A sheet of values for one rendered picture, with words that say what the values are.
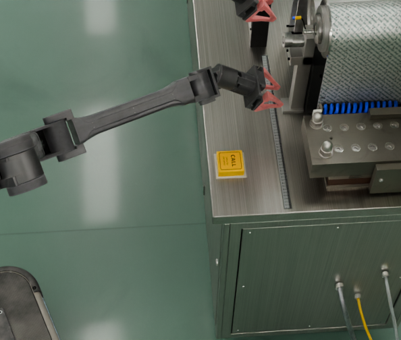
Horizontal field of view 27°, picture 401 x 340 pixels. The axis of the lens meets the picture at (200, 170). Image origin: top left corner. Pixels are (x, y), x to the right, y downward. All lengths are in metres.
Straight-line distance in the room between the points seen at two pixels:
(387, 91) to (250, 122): 0.39
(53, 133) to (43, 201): 1.38
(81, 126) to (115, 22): 1.96
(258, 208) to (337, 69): 0.41
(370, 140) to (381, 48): 0.25
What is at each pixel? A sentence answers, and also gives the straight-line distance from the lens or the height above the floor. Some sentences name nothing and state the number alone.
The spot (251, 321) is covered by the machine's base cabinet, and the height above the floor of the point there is 0.22.
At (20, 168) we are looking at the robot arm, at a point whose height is 1.49.
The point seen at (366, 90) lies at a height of 1.08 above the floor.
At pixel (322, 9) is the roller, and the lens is 2.10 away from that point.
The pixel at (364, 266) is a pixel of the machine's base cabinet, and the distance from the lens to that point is 2.54.
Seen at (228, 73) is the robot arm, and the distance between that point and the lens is 2.11.
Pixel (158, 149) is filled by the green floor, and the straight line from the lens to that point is 3.41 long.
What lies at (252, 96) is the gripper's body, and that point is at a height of 1.11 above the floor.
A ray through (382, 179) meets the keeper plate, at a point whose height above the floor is 0.98.
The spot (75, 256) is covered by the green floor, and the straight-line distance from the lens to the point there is 3.17.
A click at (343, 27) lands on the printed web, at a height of 1.30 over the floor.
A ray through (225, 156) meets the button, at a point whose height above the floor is 0.92.
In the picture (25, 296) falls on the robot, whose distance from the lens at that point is 2.85.
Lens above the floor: 2.76
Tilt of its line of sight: 55 degrees down
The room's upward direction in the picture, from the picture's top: 1 degrees clockwise
